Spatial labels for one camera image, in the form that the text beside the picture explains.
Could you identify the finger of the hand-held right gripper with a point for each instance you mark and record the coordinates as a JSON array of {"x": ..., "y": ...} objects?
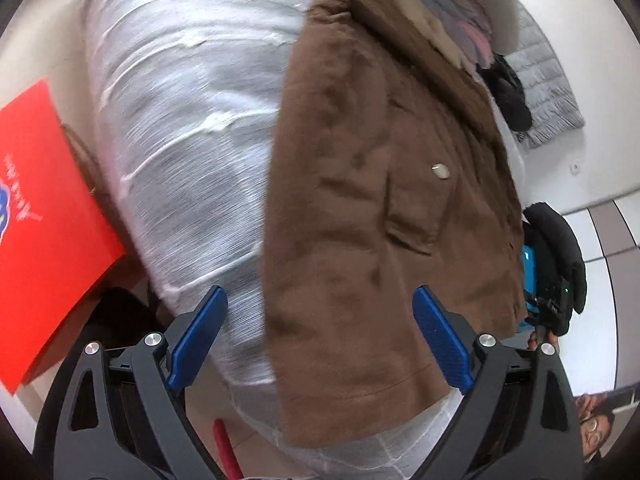
[{"x": 528, "y": 270}]

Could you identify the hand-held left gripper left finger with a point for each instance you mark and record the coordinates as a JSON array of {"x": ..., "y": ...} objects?
[{"x": 197, "y": 337}]

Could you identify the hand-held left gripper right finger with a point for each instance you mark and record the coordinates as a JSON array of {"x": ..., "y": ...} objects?
[{"x": 442, "y": 340}]

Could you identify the brown coat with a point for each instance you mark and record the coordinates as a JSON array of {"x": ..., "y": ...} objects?
[{"x": 350, "y": 210}]

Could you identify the person's head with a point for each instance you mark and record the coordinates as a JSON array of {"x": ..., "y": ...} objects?
[{"x": 595, "y": 427}]

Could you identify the black garment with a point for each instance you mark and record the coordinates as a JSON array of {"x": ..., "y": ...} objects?
[{"x": 505, "y": 90}]

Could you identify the white grey mattress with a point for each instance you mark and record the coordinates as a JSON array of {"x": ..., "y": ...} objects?
[{"x": 190, "y": 110}]

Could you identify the striped folded bedding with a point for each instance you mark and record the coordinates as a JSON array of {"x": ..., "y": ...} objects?
[{"x": 450, "y": 15}]

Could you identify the white pillow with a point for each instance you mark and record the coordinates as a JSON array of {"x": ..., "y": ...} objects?
[{"x": 495, "y": 5}]

